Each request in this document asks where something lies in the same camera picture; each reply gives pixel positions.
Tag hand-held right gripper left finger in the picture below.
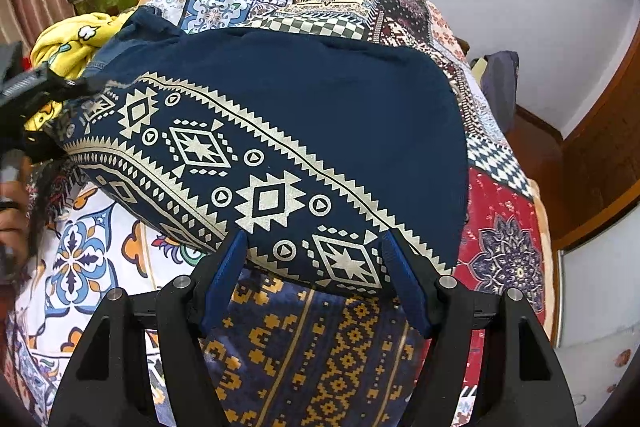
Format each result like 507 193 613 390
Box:
47 229 249 427

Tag patchwork printed bedspread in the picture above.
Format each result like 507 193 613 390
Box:
0 0 558 427

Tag blue denim jeans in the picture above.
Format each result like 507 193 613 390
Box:
82 7 183 78

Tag person's left hand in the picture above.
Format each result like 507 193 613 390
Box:
0 179 32 285

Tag yellow cartoon blanket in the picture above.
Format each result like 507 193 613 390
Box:
22 12 126 132

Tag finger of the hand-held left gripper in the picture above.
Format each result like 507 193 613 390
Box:
45 68 101 102

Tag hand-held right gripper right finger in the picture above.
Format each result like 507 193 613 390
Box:
382 229 581 427

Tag wooden door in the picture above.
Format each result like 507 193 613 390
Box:
555 19 640 253

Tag navy patterned hoodie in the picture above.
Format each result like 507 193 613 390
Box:
42 29 471 295

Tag dark blue pillow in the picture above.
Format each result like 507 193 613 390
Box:
482 51 521 132

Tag wooden bed frame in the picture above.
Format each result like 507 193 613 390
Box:
507 104 568 253

